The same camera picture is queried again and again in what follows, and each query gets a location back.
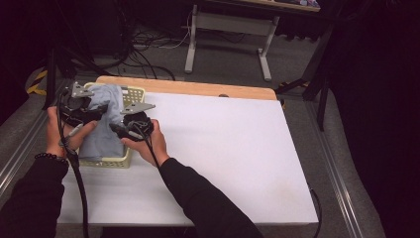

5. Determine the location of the person's right hand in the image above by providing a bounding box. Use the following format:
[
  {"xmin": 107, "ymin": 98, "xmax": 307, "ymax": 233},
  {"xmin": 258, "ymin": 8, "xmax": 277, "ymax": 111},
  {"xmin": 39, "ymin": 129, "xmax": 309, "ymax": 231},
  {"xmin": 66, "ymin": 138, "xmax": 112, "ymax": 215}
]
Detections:
[{"xmin": 120, "ymin": 118, "xmax": 171, "ymax": 168}]

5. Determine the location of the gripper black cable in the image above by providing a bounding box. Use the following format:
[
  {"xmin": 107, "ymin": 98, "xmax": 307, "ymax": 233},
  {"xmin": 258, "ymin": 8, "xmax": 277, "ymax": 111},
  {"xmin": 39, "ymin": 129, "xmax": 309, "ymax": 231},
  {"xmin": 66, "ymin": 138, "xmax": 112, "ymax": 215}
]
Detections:
[
  {"xmin": 127, "ymin": 120, "xmax": 161, "ymax": 170},
  {"xmin": 54, "ymin": 88, "xmax": 91, "ymax": 238}
]

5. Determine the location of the black cable beside table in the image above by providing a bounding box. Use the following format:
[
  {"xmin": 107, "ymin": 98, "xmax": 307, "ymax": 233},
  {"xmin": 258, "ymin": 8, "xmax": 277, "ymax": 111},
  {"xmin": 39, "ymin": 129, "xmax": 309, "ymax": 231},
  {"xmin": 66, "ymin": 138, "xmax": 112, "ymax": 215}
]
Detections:
[{"xmin": 308, "ymin": 184, "xmax": 325, "ymax": 238}]

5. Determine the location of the black bead bracelet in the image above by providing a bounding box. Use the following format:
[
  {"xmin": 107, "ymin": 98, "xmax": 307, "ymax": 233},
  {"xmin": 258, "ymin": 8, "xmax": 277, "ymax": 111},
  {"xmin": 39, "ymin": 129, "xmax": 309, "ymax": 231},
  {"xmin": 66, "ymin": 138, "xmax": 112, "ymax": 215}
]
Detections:
[{"xmin": 34, "ymin": 152, "xmax": 69, "ymax": 166}]

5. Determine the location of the bundle of black floor cables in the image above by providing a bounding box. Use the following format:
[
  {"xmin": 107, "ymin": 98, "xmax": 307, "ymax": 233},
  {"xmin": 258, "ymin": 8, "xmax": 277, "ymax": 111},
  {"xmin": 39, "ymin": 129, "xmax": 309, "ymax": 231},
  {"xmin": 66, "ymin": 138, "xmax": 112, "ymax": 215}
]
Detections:
[{"xmin": 92, "ymin": 9, "xmax": 196, "ymax": 82}]

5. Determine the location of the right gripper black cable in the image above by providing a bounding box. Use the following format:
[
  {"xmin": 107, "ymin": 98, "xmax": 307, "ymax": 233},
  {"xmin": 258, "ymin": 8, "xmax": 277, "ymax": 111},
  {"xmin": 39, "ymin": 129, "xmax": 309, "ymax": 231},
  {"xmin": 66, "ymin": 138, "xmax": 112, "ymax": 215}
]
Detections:
[{"xmin": 127, "ymin": 120, "xmax": 161, "ymax": 170}]

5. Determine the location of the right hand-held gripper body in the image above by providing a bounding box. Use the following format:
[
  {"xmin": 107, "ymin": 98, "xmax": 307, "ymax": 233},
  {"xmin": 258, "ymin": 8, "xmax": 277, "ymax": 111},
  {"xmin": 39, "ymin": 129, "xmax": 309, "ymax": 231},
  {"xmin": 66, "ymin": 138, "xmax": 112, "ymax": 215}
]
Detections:
[{"xmin": 119, "ymin": 101, "xmax": 157, "ymax": 143}]

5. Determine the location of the pale yellow plastic basket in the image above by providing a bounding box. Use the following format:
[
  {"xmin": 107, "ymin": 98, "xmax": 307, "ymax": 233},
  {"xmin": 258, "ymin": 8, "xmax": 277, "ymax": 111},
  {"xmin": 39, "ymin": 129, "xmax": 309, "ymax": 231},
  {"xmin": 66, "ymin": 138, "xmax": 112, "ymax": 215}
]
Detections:
[{"xmin": 76, "ymin": 82, "xmax": 147, "ymax": 170}]

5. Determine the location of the light blue tank top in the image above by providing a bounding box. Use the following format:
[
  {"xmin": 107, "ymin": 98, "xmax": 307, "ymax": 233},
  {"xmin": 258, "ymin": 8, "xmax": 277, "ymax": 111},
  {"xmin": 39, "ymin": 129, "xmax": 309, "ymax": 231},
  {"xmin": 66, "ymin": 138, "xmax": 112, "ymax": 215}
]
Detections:
[{"xmin": 77, "ymin": 83, "xmax": 128, "ymax": 162}]

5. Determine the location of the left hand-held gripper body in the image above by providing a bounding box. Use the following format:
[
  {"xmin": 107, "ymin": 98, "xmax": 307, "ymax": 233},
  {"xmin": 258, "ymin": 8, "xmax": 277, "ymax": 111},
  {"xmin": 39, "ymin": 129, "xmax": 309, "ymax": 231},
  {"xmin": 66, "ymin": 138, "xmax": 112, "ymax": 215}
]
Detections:
[{"xmin": 58, "ymin": 81, "xmax": 96, "ymax": 129}]

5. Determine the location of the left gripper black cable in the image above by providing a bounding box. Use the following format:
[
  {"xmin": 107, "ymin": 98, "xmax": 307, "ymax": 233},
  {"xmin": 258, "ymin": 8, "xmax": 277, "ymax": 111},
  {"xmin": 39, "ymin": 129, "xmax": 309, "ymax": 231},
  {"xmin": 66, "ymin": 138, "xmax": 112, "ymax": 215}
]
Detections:
[{"xmin": 54, "ymin": 88, "xmax": 91, "ymax": 238}]

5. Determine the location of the colourful flat item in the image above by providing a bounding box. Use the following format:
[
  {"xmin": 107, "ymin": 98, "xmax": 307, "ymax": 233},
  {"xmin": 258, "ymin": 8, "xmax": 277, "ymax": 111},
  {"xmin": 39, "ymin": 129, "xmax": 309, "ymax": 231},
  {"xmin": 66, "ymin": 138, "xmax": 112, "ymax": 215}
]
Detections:
[{"xmin": 275, "ymin": 0, "xmax": 321, "ymax": 8}]

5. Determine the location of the person's left hand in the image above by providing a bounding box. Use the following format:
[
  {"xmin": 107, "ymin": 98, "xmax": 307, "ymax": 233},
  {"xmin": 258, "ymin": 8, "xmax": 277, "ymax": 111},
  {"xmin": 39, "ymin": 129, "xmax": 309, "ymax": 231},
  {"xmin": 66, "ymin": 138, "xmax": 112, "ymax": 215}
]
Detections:
[{"xmin": 46, "ymin": 105, "xmax": 99, "ymax": 158}]

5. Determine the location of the black metal stand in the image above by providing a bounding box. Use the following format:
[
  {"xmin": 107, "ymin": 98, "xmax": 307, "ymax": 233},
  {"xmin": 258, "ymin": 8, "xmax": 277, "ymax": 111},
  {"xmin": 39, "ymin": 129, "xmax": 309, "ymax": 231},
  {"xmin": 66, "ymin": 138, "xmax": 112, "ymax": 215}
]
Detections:
[
  {"xmin": 43, "ymin": 46, "xmax": 113, "ymax": 111},
  {"xmin": 275, "ymin": 26, "xmax": 331, "ymax": 132}
]

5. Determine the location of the aluminium floor rail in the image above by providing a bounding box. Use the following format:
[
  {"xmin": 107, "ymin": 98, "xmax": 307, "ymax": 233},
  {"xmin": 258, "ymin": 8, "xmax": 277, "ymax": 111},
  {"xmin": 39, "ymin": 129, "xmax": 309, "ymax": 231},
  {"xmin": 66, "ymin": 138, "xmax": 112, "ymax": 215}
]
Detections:
[
  {"xmin": 303, "ymin": 98, "xmax": 366, "ymax": 238},
  {"xmin": 0, "ymin": 78, "xmax": 72, "ymax": 197}
]

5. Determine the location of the white-framed desk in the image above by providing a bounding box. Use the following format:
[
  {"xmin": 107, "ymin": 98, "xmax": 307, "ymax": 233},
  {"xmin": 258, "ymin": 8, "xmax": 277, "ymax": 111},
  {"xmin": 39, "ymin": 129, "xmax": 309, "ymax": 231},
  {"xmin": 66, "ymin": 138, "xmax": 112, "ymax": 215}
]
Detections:
[{"xmin": 183, "ymin": 0, "xmax": 322, "ymax": 82}]

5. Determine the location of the white floor cable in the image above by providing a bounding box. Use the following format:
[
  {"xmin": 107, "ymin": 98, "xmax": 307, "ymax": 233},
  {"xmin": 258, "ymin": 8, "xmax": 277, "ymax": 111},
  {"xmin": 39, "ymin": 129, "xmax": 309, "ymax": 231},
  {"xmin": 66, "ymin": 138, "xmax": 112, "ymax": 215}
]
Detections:
[{"xmin": 133, "ymin": 9, "xmax": 196, "ymax": 51}]

